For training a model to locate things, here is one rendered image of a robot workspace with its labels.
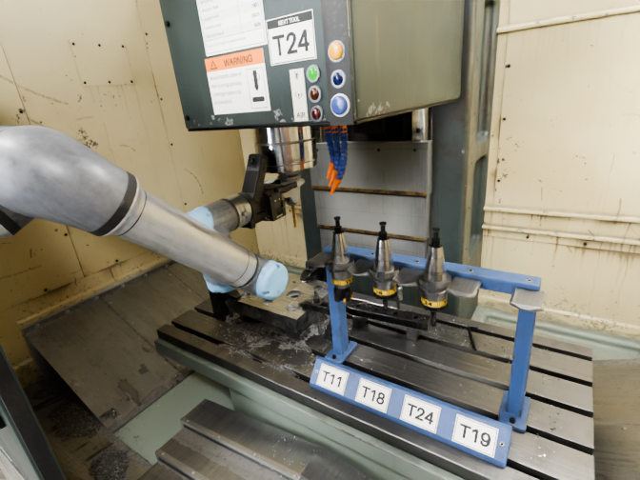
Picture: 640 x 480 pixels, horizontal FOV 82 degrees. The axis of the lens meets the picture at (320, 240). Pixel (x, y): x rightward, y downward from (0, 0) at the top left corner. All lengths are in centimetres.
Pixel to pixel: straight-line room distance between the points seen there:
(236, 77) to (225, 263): 36
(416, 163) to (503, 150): 45
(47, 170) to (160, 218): 14
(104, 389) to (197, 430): 48
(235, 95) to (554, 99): 114
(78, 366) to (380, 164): 131
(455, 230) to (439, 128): 35
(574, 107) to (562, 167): 21
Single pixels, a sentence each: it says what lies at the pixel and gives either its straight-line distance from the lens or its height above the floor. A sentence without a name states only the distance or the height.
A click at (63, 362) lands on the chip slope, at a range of 169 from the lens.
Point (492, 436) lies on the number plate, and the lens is 87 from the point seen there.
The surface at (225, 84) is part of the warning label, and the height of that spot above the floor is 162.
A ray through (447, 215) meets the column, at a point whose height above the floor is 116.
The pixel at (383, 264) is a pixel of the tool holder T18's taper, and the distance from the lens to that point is 79.
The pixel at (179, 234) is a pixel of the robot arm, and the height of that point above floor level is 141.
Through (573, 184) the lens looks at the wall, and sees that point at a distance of 163.
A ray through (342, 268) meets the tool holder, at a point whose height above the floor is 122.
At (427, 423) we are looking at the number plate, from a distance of 89.
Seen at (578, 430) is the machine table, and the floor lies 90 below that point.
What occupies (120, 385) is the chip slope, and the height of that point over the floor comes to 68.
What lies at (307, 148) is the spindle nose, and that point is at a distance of 94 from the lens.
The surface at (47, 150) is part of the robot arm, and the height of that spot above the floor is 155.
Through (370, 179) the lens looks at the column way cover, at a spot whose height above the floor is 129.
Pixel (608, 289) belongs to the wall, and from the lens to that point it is 178.
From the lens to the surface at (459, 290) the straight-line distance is 75.
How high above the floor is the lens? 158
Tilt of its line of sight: 21 degrees down
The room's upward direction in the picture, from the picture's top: 5 degrees counter-clockwise
